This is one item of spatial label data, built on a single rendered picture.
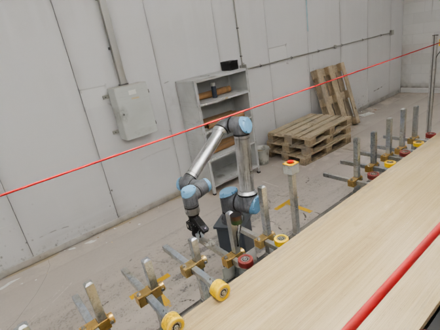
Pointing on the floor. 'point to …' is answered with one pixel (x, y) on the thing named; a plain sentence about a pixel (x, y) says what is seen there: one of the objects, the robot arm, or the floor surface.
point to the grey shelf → (194, 118)
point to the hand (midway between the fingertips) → (200, 241)
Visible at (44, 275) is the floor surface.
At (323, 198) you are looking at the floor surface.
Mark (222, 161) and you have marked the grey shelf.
